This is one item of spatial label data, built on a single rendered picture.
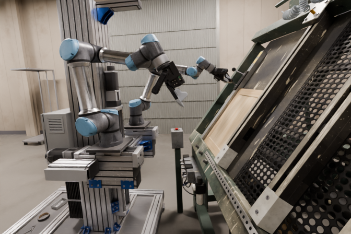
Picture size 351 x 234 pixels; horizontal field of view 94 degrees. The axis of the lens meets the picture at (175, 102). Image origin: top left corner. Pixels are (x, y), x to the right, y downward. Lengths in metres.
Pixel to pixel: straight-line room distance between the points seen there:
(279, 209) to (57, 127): 1.40
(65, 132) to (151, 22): 3.75
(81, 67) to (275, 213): 1.08
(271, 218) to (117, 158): 0.84
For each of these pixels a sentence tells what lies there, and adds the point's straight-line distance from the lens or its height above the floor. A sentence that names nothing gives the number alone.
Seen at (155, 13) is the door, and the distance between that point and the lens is 4.75.
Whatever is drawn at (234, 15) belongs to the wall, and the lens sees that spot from 4.76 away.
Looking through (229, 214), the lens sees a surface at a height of 0.84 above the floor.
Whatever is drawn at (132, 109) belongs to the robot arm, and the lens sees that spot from 1.56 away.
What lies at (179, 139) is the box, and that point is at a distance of 1.70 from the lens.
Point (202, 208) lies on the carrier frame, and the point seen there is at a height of 0.18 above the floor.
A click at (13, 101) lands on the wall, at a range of 7.00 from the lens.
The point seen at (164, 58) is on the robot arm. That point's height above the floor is 1.54.
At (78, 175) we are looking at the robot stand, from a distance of 1.17.
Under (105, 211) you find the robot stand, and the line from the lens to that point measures 1.68.
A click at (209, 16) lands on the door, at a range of 4.62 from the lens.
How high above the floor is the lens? 1.43
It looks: 7 degrees down
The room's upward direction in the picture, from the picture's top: 2 degrees counter-clockwise
